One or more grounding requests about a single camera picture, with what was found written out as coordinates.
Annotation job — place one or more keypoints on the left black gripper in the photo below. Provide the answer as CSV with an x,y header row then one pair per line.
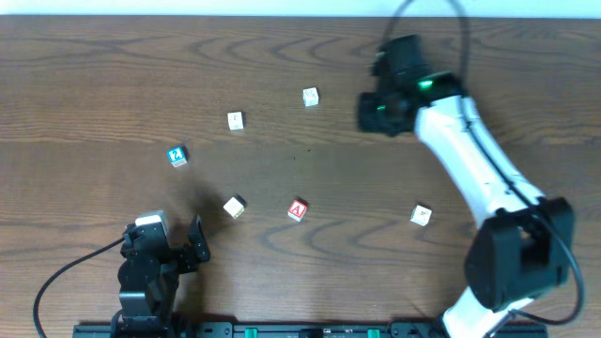
x,y
176,253

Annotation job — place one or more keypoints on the white block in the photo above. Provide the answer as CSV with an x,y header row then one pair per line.
x,y
310,97
421,215
234,206
235,121

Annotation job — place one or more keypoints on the white block top centre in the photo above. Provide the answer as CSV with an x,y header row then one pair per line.
x,y
310,97

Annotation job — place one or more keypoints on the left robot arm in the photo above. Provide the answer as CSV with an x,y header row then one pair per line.
x,y
149,277

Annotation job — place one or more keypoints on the white block upper left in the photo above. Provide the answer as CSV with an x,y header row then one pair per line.
x,y
235,121

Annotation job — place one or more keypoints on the red letter A block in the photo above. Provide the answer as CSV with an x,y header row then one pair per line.
x,y
297,210

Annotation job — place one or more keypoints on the white block lower left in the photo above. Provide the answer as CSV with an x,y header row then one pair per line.
x,y
234,206

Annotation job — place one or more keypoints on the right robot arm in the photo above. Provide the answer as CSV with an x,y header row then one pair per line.
x,y
520,262

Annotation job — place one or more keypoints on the blue number 2 block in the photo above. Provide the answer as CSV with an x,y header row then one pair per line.
x,y
177,156

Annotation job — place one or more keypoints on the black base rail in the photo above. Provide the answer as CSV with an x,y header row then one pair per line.
x,y
229,330

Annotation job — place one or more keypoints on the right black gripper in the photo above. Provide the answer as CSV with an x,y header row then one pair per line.
x,y
371,117

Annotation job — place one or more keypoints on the white block lower right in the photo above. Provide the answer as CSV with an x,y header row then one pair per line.
x,y
421,215

